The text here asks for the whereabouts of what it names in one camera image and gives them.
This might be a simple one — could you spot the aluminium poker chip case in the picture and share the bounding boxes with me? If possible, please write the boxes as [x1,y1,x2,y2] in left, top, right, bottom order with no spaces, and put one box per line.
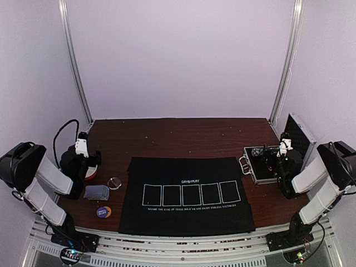
[238,113,317,184]

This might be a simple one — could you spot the white red bowl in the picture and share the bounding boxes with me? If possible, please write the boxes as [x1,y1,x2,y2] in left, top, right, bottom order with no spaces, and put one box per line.
[85,165,98,181]

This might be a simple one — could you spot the left aluminium frame post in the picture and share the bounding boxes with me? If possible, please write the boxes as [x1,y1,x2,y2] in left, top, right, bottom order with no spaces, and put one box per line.
[58,0,93,125]

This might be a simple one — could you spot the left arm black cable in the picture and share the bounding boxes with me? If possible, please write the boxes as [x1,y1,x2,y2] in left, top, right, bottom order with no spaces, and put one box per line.
[53,119,80,170]

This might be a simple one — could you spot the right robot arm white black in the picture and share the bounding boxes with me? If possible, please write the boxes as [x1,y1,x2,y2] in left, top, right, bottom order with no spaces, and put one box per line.
[263,139,355,251]

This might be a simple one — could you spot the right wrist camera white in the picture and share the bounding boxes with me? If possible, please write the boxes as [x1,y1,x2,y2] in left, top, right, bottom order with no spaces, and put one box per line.
[277,132,293,157]

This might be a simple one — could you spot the black poker cloth mat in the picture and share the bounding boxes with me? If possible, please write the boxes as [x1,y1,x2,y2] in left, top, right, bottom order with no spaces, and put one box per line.
[118,157,256,237]

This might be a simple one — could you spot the grey playing card deck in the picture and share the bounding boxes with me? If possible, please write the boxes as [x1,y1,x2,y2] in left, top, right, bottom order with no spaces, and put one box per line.
[83,185,110,201]

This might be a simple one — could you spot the right aluminium frame post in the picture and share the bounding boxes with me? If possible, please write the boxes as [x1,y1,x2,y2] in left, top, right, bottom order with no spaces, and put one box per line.
[269,0,304,127]

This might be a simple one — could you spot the clear round dealer button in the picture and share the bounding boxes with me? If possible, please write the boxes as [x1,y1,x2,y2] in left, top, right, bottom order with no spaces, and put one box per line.
[107,177,122,190]

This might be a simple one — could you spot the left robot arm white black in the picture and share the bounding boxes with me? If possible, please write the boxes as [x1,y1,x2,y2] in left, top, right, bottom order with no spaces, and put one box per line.
[1,132,101,253]

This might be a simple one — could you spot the blue small blind button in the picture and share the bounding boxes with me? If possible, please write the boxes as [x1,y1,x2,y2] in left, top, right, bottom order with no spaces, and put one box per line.
[96,206,109,219]

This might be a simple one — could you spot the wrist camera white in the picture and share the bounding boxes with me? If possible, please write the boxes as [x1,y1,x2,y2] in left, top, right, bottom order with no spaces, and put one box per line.
[75,132,89,158]
[277,132,293,157]

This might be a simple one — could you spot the poker chip row upper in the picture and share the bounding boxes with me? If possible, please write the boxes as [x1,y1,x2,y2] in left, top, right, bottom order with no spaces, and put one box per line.
[251,148,264,157]

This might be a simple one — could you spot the aluminium frame post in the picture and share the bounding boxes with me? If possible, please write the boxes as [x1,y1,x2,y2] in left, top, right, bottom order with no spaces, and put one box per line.
[269,0,304,127]
[58,0,93,125]

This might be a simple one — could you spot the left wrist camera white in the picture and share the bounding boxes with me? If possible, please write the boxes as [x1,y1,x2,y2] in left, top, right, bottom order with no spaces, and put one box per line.
[75,132,89,158]

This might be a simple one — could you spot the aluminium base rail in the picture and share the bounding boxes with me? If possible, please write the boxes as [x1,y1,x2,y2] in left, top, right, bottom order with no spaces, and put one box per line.
[20,219,344,266]

